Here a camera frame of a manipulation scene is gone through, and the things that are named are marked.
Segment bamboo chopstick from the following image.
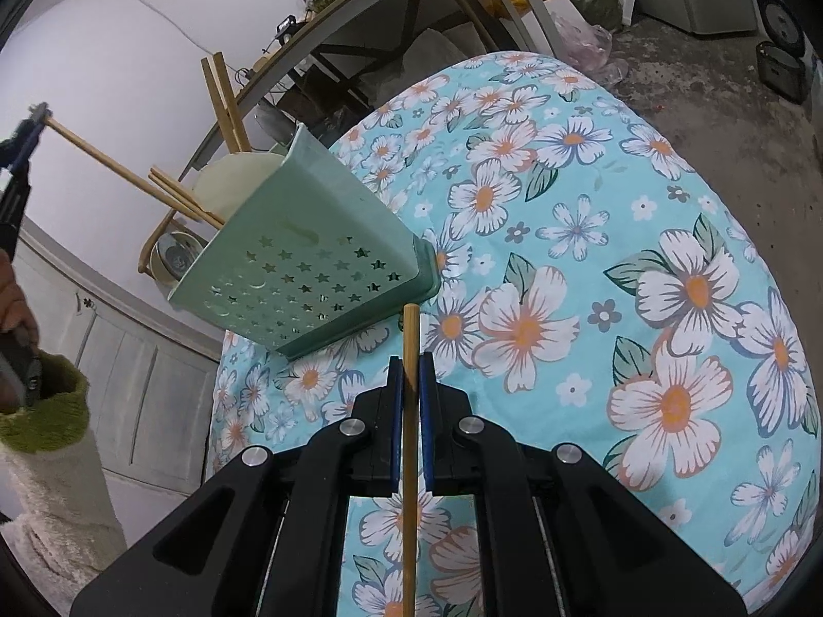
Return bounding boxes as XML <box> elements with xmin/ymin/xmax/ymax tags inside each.
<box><xmin>46</xmin><ymin>116</ymin><xmax>205</xmax><ymax>223</ymax></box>
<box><xmin>148</xmin><ymin>167</ymin><xmax>225</xmax><ymax>228</ymax></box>
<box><xmin>402</xmin><ymin>304</ymin><xmax>420</xmax><ymax>617</ymax></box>
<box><xmin>201</xmin><ymin>51</ymin><xmax>253</xmax><ymax>153</ymax></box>

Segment metal spoon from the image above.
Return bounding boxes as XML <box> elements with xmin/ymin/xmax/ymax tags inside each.
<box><xmin>152</xmin><ymin>231</ymin><xmax>204</xmax><ymax>281</ymax></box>

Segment fleece sleeve forearm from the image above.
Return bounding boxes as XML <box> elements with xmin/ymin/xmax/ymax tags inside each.
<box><xmin>2</xmin><ymin>352</ymin><xmax>127</xmax><ymax>615</ymax></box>

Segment person left hand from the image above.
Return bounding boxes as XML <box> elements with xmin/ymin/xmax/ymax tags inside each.
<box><xmin>0</xmin><ymin>252</ymin><xmax>41</xmax><ymax>414</ymax></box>

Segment green perforated utensil holder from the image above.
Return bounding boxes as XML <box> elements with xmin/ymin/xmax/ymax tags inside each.
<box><xmin>169</xmin><ymin>128</ymin><xmax>439</xmax><ymax>361</ymax></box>

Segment wooden chair black seat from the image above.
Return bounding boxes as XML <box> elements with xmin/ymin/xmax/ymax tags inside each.
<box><xmin>137</xmin><ymin>210</ymin><xmax>182</xmax><ymax>277</ymax></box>

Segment floral turquoise tablecloth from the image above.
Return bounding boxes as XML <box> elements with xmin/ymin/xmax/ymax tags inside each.
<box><xmin>205</xmin><ymin>50</ymin><xmax>823</xmax><ymax>617</ymax></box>

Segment white panel door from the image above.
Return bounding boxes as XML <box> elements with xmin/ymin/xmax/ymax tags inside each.
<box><xmin>14</xmin><ymin>220</ymin><xmax>220</xmax><ymax>493</ymax></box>

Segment wooden desk white legs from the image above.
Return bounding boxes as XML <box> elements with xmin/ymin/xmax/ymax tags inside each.
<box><xmin>175</xmin><ymin>0</ymin><xmax>568</xmax><ymax>182</ymax></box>

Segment black rice cooker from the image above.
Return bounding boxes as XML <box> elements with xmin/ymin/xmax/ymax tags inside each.
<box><xmin>756</xmin><ymin>0</ymin><xmax>812</xmax><ymax>104</ymax></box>

